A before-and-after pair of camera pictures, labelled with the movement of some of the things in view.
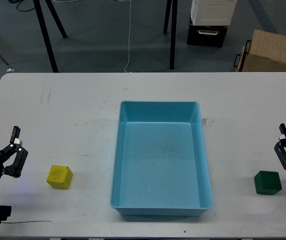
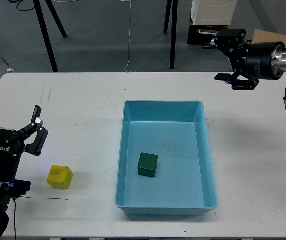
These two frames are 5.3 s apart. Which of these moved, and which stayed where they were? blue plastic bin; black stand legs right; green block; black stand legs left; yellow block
Moved: green block
Stayed: black stand legs right; black stand legs left; blue plastic bin; yellow block
